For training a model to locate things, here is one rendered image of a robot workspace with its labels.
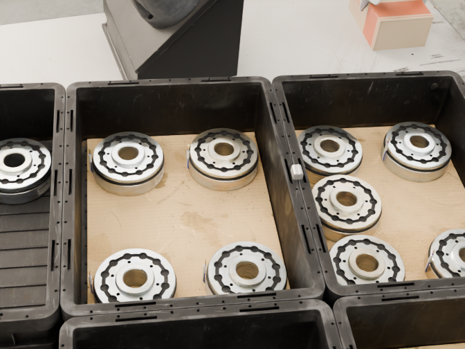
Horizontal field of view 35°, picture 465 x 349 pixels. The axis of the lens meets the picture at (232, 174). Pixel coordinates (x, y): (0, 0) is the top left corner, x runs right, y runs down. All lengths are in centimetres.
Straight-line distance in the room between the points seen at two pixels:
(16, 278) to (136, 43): 54
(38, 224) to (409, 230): 52
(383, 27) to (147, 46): 52
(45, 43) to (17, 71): 10
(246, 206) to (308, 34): 64
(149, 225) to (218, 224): 10
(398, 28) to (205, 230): 74
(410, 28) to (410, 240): 65
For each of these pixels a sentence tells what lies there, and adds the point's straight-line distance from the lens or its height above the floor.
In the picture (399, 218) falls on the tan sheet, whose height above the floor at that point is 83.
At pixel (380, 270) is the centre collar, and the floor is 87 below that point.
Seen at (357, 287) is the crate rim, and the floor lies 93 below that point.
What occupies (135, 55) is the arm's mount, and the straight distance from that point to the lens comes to 135.
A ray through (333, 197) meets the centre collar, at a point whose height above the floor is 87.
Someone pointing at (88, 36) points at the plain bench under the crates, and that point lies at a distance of 158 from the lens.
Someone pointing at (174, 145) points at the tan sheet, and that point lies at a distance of 114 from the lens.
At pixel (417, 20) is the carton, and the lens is 161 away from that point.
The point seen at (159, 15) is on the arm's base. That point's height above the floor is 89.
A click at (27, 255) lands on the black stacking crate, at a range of 102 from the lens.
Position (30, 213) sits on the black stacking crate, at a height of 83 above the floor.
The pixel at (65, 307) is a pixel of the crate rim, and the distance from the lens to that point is 84.
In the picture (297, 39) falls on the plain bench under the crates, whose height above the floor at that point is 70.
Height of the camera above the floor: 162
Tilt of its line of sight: 46 degrees down
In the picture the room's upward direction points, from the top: 6 degrees clockwise
